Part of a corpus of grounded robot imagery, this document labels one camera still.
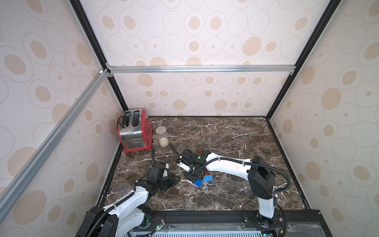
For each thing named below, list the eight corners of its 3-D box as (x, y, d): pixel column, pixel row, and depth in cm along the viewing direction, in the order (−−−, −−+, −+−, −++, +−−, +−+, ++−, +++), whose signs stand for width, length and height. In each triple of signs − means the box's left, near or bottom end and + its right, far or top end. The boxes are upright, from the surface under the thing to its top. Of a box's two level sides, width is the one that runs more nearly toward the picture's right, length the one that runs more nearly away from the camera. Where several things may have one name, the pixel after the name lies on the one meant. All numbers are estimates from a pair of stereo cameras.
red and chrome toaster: (123, 151, 102) (112, 134, 87) (134, 122, 119) (125, 103, 104) (149, 151, 102) (142, 134, 87) (155, 122, 119) (150, 103, 105)
